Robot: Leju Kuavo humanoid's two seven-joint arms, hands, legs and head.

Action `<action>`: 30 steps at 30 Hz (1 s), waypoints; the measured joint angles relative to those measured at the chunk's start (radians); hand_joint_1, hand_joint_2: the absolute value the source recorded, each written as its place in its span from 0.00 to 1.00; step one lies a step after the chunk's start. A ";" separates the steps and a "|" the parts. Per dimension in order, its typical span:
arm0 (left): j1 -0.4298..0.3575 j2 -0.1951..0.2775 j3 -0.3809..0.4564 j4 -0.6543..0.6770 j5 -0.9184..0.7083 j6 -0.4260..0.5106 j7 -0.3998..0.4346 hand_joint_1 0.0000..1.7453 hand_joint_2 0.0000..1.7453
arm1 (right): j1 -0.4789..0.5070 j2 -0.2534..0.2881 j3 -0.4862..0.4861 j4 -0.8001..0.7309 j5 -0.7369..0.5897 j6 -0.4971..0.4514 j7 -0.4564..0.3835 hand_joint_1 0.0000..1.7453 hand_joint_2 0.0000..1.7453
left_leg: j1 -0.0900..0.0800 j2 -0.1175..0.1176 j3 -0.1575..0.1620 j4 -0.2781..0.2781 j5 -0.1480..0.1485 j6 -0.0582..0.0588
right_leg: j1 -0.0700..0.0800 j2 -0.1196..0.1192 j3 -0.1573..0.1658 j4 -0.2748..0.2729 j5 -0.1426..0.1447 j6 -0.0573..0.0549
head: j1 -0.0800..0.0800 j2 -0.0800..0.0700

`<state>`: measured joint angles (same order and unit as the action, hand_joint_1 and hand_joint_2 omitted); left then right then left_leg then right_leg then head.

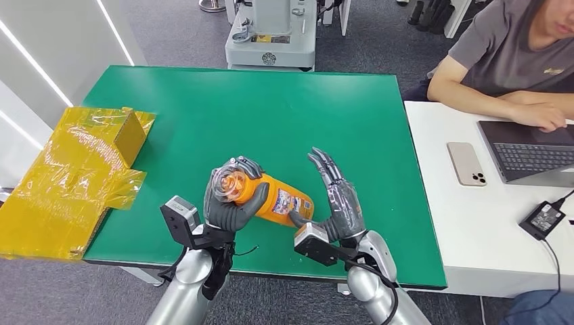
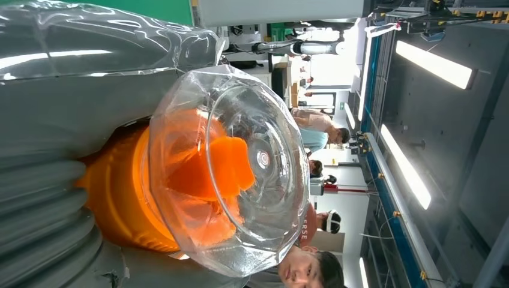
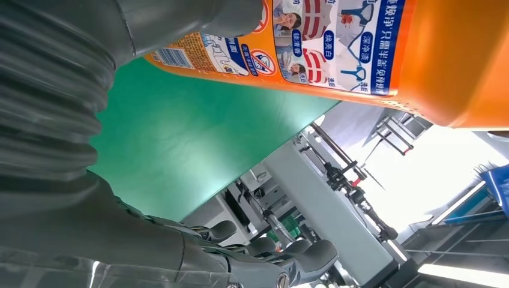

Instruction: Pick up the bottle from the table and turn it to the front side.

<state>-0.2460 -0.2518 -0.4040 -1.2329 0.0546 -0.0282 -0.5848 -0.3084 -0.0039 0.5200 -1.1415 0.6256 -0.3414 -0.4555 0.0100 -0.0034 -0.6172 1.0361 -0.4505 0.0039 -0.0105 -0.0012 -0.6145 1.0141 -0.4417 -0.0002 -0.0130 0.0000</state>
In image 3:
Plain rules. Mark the dark metal rod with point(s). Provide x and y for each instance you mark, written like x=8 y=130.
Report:
x=338 y=151

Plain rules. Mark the white ceiling light strip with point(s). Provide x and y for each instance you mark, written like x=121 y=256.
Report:
x=461 y=275

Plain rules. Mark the ribbed grey right arm sleeve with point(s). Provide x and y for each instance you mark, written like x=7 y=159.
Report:
x=47 y=99

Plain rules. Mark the blue metal frame rail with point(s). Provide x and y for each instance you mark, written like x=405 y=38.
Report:
x=469 y=210

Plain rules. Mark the grey metal step rack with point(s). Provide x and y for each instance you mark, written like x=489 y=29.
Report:
x=397 y=134

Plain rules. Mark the black clamp rig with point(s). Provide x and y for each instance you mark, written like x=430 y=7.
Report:
x=338 y=179

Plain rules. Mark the blue screen panel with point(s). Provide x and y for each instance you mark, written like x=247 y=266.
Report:
x=499 y=187

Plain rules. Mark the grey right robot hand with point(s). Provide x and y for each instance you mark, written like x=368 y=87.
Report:
x=119 y=246

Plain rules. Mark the green table mat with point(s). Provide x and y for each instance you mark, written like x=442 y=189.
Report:
x=179 y=139

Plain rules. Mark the white cabinet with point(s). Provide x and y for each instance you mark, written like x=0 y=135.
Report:
x=214 y=210

